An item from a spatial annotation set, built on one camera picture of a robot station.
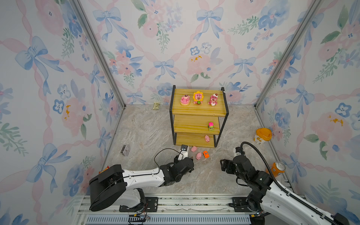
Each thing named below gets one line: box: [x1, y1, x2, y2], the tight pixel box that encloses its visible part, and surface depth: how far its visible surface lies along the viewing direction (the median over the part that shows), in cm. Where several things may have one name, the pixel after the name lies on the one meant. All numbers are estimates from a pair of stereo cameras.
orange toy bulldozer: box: [202, 150, 210, 158], surface depth 92 cm
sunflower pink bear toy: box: [192, 90, 204, 105], surface depth 73 cm
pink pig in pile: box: [195, 151, 203, 160], surface depth 92 cm
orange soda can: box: [265, 161, 286, 178], surface depth 78 cm
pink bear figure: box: [208, 93, 218, 107], surface depth 72 cm
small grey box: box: [120, 144, 130, 157], surface depth 91 cm
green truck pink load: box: [207, 121, 215, 132], surface depth 85 cm
